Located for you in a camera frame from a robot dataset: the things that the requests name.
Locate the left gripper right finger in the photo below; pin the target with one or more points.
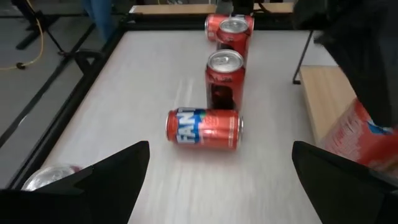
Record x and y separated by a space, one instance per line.
348 202

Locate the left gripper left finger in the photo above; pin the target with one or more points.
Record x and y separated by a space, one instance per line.
77 205

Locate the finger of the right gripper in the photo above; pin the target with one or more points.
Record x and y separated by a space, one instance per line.
373 93

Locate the red Fanta can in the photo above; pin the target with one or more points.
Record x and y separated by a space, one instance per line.
357 140
49 177
234 34
225 84
211 29
203 129

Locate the wooden shelf with black legs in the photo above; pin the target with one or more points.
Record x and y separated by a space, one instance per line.
323 93

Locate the thin black tripod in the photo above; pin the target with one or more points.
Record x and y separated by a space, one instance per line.
54 39

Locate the thick black stand base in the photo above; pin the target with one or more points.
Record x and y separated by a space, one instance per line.
31 29

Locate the person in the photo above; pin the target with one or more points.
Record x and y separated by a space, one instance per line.
99 15

